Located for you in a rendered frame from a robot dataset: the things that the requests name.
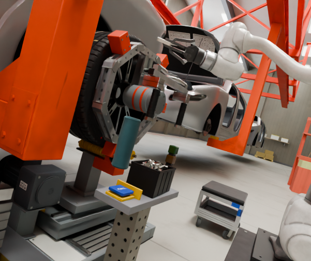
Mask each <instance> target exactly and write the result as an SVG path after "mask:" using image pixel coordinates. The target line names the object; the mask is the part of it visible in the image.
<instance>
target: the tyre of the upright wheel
mask: <svg viewBox="0 0 311 261"><path fill-rule="evenodd" d="M96 32H98V33H95V36H94V40H93V43H92V47H91V51H90V55H89V58H88V62H87V66H86V70H85V73H84V77H83V81H82V85H81V89H80V93H79V97H78V100H77V104H76V108H75V112H74V115H73V118H72V123H71V127H70V129H71V130H69V133H70V134H72V135H73V136H75V135H76V136H75V137H77V136H78V137H77V138H80V139H82V140H84V141H87V142H89V143H92V144H94V145H97V146H99V147H102V148H103V147H104V145H105V142H106V140H105V139H104V137H103V135H102V132H101V129H100V127H99V126H98V124H97V121H96V118H95V114H94V112H93V108H92V104H93V99H94V90H95V85H96V81H97V78H98V76H99V73H100V71H101V69H102V65H103V62H104V61H105V60H106V59H107V58H109V57H110V56H112V55H113V54H114V53H112V51H111V48H110V44H109V40H108V35H109V34H111V33H112V32H104V31H96ZM128 36H129V40H130V42H139V43H142V44H143V45H144V46H146V44H145V43H144V42H143V41H142V40H141V39H139V38H138V37H136V36H134V35H131V34H128ZM146 47H147V46H146ZM147 48H148V47H147ZM71 131H72V132H73V133H74V134H75V135H74V134H73V133H72V132H71Z"/></svg>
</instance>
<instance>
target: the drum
mask: <svg viewBox="0 0 311 261"><path fill-rule="evenodd" d="M152 92H153V88H148V87H145V86H141V85H135V84H134V85H129V86H128V87H126V89H125V90H124V92H123V103H124V104H125V105H126V106H127V107H128V108H130V109H133V110H136V111H141V112H144V113H146V112H147V109H148V106H149V102H150V99H151V95H152ZM165 104H166V96H165V93H164V92H163V91H160V94H159V99H158V102H157V106H156V109H155V112H154V114H155V115H159V114H160V113H162V111H163V109H164V107H165Z"/></svg>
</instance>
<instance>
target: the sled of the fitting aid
mask: <svg viewBox="0 0 311 261"><path fill-rule="evenodd" d="M116 213H117V209H116V208H114V207H112V206H110V205H107V206H103V207H100V208H96V209H92V210H89V211H85V212H81V213H77V214H73V213H72V212H70V211H68V210H67V209H65V208H63V207H62V206H60V205H59V204H56V205H51V206H46V207H45V209H43V210H39V211H38V215H37V219H36V223H35V224H36V225H37V226H39V227H40V228H41V229H43V230H44V231H46V232H47V233H48V234H50V235H51V236H52V237H54V238H55V239H56V240H57V239H60V238H63V237H66V236H69V235H71V234H74V233H77V232H79V231H82V230H85V229H87V228H90V227H93V226H96V225H98V224H101V223H104V222H107V221H109V220H112V219H115V217H116Z"/></svg>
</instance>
